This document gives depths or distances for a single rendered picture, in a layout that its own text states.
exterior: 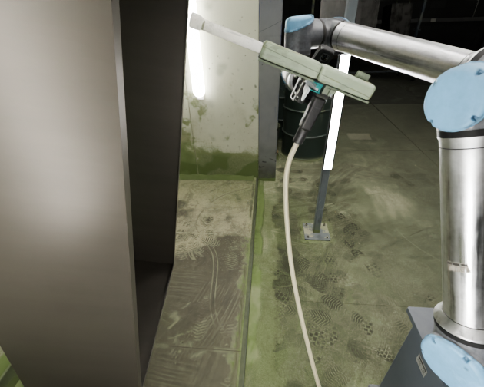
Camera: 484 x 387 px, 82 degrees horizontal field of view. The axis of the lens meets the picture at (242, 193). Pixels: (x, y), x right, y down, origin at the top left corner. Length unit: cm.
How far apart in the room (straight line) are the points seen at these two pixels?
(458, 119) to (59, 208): 73
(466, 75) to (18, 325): 109
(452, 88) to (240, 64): 208
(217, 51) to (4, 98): 219
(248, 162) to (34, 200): 244
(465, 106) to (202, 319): 156
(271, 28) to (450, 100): 201
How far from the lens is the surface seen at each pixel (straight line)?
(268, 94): 262
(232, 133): 275
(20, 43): 47
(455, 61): 85
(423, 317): 121
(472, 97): 65
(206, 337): 173
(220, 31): 74
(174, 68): 102
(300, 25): 103
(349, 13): 177
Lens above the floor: 154
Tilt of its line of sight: 34 degrees down
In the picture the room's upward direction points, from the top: 2 degrees counter-clockwise
